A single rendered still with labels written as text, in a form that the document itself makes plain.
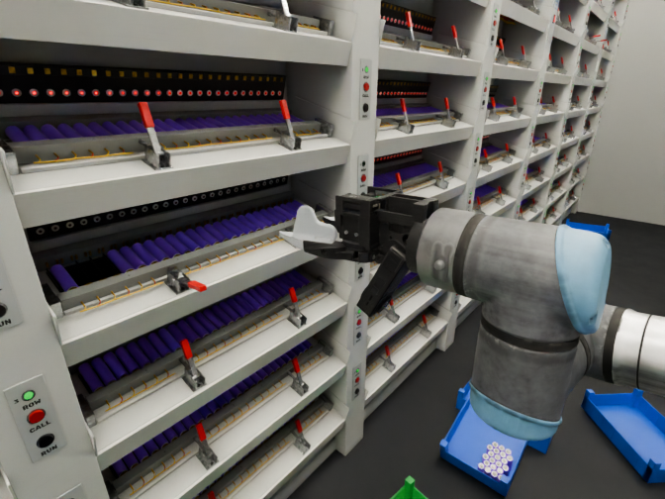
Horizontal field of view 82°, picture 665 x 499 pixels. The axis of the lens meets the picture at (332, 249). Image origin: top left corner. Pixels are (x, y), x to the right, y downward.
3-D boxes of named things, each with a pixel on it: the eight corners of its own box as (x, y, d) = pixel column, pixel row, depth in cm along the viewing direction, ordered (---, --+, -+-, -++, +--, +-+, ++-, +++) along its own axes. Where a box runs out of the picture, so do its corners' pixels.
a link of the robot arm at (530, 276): (587, 361, 32) (616, 247, 29) (445, 314, 40) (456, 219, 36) (603, 321, 39) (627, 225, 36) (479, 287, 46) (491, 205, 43)
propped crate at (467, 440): (506, 497, 109) (508, 484, 104) (439, 456, 121) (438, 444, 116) (539, 414, 125) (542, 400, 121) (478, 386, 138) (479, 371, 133)
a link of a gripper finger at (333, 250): (312, 231, 53) (373, 237, 50) (313, 244, 54) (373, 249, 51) (298, 243, 49) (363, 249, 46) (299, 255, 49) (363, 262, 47)
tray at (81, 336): (344, 245, 95) (353, 211, 90) (65, 368, 52) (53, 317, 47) (290, 210, 105) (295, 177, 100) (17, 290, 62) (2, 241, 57)
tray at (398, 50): (477, 76, 129) (495, 30, 122) (373, 68, 86) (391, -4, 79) (426, 61, 139) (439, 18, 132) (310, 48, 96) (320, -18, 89)
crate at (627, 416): (712, 479, 113) (722, 460, 110) (646, 483, 113) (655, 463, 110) (633, 404, 141) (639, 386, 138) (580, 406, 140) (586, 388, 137)
